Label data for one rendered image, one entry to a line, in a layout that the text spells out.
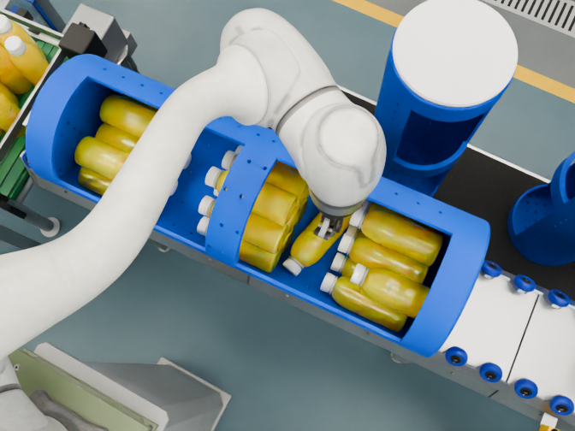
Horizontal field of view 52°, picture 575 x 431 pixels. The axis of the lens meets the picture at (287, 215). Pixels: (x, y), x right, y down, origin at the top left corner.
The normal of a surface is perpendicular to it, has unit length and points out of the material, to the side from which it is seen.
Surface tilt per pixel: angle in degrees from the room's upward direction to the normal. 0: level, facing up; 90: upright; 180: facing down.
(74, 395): 5
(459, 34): 0
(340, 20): 0
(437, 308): 29
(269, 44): 21
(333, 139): 14
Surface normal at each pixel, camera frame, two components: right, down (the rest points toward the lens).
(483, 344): -0.04, -0.25
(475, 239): 0.18, -0.66
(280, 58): 0.29, -0.36
